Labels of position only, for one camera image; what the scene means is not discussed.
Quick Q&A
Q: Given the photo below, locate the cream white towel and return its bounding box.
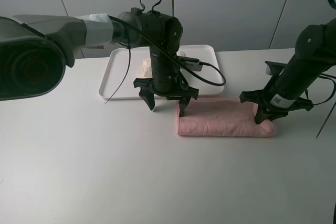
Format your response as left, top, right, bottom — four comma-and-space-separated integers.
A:
137, 51, 186, 79

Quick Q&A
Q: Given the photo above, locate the white rectangular plastic tray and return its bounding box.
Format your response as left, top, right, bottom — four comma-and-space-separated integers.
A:
99, 45, 224, 100

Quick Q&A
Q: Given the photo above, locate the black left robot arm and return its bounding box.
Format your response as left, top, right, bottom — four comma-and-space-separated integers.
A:
1, 8, 198, 115

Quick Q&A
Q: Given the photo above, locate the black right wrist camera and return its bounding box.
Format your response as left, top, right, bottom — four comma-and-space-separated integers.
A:
265, 61, 286, 76

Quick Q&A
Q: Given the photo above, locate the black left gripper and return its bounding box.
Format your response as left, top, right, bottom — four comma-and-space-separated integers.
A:
133, 78, 199, 117

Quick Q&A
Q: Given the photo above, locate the pink towel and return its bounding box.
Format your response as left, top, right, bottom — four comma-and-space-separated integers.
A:
176, 97, 277, 137

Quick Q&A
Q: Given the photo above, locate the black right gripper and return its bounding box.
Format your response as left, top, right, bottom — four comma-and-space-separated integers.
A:
239, 88, 314, 124

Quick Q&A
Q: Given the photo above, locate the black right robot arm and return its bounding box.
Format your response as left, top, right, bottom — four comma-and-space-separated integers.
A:
239, 20, 335, 124

